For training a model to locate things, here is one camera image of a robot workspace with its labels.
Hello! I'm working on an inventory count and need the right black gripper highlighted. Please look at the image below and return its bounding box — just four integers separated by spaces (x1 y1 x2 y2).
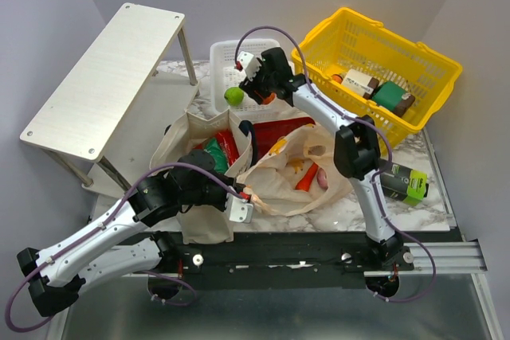
237 58 276 106

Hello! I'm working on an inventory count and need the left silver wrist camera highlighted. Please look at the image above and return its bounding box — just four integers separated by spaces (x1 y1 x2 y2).
225 194 253 224

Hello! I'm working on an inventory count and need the purple toy onion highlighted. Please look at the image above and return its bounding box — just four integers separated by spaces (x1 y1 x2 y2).
316 168 328 190

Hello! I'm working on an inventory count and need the green toy apple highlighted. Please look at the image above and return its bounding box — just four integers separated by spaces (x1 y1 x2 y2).
223 87 245 107

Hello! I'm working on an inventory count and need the yellow shopping basket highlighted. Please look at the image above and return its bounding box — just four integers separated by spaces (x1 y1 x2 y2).
291 7 463 147

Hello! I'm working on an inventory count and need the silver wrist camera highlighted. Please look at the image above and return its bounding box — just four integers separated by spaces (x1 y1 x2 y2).
235 51 261 80
225 194 253 224

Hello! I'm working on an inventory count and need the green brown box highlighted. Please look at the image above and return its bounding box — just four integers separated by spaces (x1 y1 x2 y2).
371 81 416 117

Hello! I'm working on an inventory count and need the peach plastic grocery bag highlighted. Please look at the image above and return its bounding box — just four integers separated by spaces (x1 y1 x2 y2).
237 124 352 217

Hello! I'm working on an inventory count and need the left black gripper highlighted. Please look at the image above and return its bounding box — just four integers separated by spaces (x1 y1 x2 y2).
181 173 246 213

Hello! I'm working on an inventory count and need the orange toy pumpkin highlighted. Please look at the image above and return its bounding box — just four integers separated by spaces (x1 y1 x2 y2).
262 93 276 105

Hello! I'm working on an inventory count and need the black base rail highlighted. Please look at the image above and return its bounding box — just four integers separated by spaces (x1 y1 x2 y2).
124 232 414 291

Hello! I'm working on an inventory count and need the white perforated plastic basket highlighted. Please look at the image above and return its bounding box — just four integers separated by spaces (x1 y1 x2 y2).
210 40 292 123

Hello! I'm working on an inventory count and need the purple cable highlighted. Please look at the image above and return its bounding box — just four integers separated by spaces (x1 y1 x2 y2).
234 25 437 303
5 162 248 333

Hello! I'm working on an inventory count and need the red snack packet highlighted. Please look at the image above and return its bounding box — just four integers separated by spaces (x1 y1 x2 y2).
214 130 239 166

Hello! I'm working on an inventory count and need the small orange capped item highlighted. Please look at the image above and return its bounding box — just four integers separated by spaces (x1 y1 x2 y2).
331 74 343 84

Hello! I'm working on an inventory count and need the black green razor box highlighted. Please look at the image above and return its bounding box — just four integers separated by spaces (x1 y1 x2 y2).
379 158 430 206

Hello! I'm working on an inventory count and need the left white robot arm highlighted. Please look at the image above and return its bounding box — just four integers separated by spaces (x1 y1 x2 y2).
17 150 253 318

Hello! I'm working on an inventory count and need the red lacquer tray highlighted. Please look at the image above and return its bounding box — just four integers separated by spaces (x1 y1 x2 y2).
253 117 315 160

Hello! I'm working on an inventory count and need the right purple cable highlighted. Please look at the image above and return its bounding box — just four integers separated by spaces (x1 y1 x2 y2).
234 25 437 303

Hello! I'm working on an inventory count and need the beige canvas tote bag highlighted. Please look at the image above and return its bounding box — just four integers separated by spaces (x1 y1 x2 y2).
148 107 258 244

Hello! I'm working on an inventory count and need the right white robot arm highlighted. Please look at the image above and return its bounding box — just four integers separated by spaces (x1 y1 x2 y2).
234 47 403 270

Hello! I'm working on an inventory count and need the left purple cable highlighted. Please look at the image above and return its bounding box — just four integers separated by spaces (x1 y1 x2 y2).
5 162 248 333

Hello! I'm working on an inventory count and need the aluminium rail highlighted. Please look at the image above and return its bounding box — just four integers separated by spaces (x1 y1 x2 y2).
402 240 488 276

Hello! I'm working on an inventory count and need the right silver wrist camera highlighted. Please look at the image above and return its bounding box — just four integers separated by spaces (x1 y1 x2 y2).
235 51 261 80

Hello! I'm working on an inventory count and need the green snack packet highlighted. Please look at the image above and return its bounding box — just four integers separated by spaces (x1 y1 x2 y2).
202 138 229 174

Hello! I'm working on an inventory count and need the white brown bottle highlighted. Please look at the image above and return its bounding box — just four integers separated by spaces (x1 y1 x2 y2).
341 69 379 100

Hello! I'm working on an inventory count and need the white wooden shelf stand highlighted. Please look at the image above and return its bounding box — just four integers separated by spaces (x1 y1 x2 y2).
20 3 198 198

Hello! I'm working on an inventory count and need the orange toy carrot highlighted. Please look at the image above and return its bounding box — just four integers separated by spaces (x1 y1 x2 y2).
295 163 319 192

